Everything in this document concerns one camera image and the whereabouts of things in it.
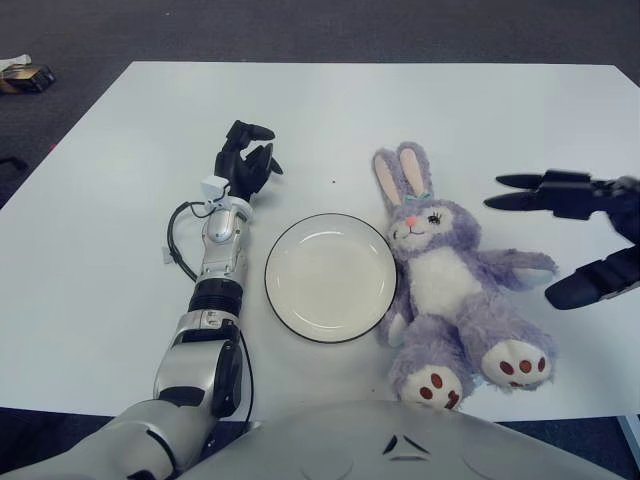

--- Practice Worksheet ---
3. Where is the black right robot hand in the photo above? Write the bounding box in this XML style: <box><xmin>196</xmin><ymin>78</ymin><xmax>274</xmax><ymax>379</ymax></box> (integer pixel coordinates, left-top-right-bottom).
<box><xmin>483</xmin><ymin>169</ymin><xmax>640</xmax><ymax>311</ymax></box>

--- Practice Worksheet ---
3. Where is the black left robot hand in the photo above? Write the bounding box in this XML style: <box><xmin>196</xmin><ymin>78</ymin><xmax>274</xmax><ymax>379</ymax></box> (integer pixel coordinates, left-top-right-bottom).
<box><xmin>214</xmin><ymin>119</ymin><xmax>286</xmax><ymax>201</ymax></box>

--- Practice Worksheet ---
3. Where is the purple plush bunny doll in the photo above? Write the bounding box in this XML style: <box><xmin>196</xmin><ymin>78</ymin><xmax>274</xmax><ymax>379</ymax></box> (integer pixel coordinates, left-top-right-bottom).
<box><xmin>371</xmin><ymin>142</ymin><xmax>559</xmax><ymax>411</ymax></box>

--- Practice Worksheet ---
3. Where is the white plate with black rim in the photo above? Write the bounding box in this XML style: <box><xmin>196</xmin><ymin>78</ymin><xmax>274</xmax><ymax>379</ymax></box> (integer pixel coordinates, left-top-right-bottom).
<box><xmin>264</xmin><ymin>212</ymin><xmax>399</xmax><ymax>345</ymax></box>

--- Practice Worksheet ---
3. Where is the white left wrist module box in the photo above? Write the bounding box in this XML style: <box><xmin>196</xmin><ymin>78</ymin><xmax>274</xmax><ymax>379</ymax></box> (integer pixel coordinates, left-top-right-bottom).
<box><xmin>200</xmin><ymin>175</ymin><xmax>230</xmax><ymax>201</ymax></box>

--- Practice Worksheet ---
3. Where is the dark cardboard box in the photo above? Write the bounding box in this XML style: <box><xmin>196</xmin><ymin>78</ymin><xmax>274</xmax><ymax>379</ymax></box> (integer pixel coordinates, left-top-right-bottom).
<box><xmin>0</xmin><ymin>64</ymin><xmax>57</xmax><ymax>94</ymax></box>

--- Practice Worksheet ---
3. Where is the crumpled white paper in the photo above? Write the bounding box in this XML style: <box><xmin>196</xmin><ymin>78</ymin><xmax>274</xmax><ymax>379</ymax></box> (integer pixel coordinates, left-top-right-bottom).
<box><xmin>0</xmin><ymin>52</ymin><xmax>34</xmax><ymax>74</ymax></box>

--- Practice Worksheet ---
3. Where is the grey robot torso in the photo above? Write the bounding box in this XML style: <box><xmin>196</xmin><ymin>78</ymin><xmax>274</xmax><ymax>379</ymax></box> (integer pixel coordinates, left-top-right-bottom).
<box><xmin>184</xmin><ymin>399</ymin><xmax>624</xmax><ymax>480</ymax></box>

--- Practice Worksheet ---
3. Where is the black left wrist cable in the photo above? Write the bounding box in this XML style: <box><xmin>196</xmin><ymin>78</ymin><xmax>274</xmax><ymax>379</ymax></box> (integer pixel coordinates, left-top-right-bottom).
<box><xmin>167</xmin><ymin>199</ymin><xmax>256</xmax><ymax>426</ymax></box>

